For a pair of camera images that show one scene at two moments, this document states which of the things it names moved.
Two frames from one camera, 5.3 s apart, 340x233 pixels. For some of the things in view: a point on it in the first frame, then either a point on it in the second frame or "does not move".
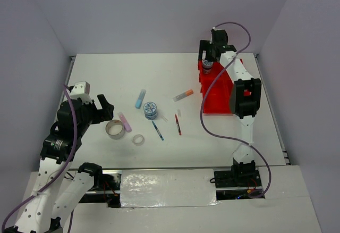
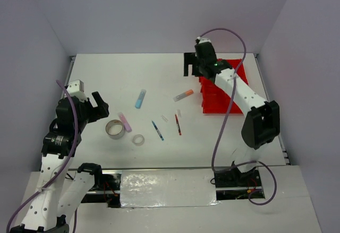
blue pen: [162, 138] does not move
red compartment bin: [218, 99] does not move
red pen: [178, 125] does not move
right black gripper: [204, 44] to [189, 58]
